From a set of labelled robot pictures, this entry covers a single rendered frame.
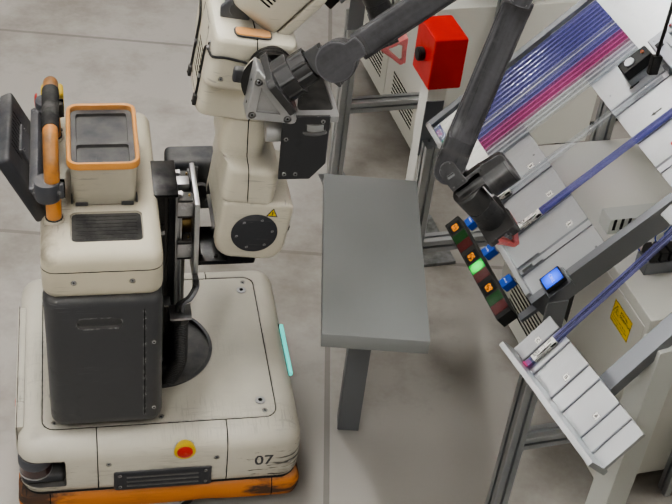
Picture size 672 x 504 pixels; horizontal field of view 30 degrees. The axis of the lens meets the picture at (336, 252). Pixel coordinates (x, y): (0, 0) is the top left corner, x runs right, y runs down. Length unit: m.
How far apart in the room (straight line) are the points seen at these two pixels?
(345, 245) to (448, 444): 0.69
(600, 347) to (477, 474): 0.48
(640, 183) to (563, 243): 0.62
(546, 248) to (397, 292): 0.36
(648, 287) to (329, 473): 0.94
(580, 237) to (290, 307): 1.19
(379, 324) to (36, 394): 0.84
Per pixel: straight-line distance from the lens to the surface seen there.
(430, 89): 3.54
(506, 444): 2.99
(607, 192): 3.28
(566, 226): 2.79
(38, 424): 2.96
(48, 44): 4.86
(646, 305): 2.95
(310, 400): 3.41
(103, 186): 2.66
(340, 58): 2.35
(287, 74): 2.38
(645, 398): 2.60
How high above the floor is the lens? 2.45
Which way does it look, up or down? 39 degrees down
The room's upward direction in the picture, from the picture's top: 7 degrees clockwise
